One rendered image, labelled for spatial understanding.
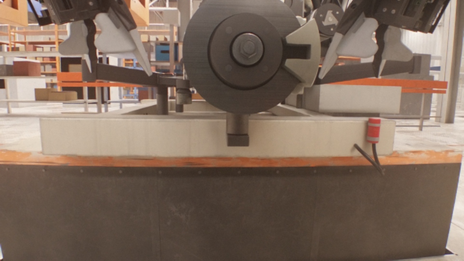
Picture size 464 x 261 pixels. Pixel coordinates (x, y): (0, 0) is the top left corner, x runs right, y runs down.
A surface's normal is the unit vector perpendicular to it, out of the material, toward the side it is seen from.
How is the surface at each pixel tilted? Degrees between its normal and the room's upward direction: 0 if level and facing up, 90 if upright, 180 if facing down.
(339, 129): 90
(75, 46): 124
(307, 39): 90
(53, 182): 90
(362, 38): 63
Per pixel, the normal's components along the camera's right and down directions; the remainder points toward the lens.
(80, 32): 0.76, 0.61
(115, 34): 0.63, -0.36
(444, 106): -1.00, -0.01
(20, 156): 0.06, 0.12
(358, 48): -0.61, -0.38
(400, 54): -0.78, 0.58
